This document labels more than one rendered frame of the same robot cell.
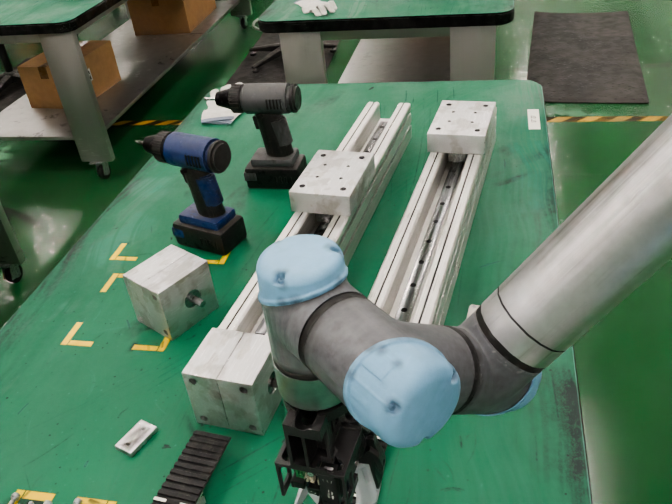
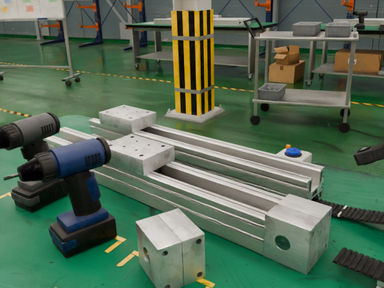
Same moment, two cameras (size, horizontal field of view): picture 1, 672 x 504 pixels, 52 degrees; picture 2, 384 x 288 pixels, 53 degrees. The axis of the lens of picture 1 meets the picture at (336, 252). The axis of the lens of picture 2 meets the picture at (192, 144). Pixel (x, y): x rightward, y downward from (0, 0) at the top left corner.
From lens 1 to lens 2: 1.07 m
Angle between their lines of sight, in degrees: 63
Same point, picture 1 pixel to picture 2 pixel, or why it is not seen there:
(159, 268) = (167, 230)
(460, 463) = (360, 195)
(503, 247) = not seen: hidden behind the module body
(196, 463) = (365, 263)
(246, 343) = (290, 204)
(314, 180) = (139, 151)
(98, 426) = not seen: outside the picture
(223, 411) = (318, 246)
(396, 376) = not seen: outside the picture
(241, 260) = (130, 230)
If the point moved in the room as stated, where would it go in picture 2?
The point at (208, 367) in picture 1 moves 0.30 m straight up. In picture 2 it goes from (309, 219) to (324, 51)
